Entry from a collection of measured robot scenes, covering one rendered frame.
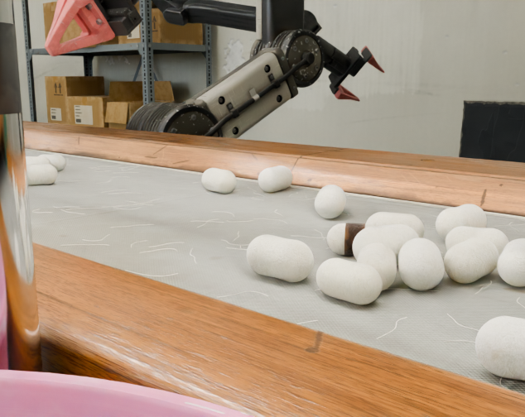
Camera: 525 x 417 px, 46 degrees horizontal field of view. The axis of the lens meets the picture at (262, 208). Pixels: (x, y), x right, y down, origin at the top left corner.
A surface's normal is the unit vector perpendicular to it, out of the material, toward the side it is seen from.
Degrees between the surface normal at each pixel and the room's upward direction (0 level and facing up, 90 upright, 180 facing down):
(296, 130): 91
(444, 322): 0
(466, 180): 45
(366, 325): 0
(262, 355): 0
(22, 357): 90
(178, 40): 91
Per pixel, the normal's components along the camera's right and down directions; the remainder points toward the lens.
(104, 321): 0.00, -0.98
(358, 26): -0.65, 0.16
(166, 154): -0.45, -0.58
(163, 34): 0.73, 0.15
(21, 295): 0.86, 0.11
